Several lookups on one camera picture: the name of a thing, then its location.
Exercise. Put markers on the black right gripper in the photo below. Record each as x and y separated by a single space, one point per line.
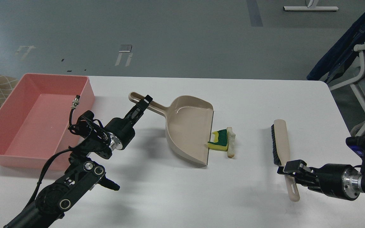
334 180

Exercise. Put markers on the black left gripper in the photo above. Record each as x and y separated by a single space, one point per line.
122 128

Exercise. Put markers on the beige hand brush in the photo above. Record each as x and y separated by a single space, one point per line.
281 155

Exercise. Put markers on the beige plastic dustpan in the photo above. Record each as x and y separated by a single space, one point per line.
188 127

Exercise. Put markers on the white bread slice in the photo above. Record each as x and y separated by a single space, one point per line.
231 142

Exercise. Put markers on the yellow green sponge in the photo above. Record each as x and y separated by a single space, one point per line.
220 140

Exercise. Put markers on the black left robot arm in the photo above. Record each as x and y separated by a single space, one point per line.
50 203

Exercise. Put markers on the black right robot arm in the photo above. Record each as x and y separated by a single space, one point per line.
357 145

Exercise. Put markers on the pink plastic bin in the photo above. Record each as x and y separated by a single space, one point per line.
34 119

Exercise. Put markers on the blue jacket on chair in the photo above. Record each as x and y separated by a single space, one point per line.
341 55

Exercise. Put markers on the white stand base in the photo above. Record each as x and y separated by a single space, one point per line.
311 5

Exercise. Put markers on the white chair frame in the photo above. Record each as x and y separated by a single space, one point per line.
357 85

